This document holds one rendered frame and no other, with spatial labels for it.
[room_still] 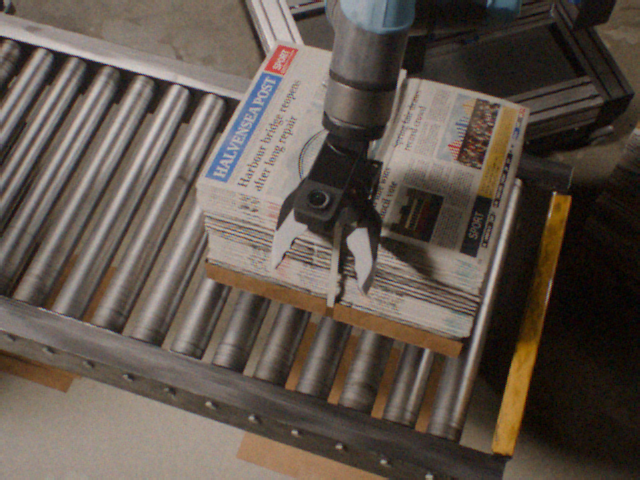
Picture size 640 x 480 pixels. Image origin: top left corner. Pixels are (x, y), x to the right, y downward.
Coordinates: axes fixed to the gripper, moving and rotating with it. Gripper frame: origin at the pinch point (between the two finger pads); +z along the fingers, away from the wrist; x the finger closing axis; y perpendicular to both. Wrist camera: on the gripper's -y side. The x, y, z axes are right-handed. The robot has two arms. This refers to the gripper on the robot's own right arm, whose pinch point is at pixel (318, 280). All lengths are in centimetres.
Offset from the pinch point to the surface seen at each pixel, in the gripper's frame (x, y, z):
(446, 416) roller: -19.3, 11.9, 22.3
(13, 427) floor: 74, 48, 92
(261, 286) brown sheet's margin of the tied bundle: 10.4, 13.2, 11.7
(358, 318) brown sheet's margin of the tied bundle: -4.0, 13.7, 12.3
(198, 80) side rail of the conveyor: 37, 46, -3
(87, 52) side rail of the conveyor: 57, 46, -3
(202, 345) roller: 17.2, 11.2, 23.3
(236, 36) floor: 69, 153, 19
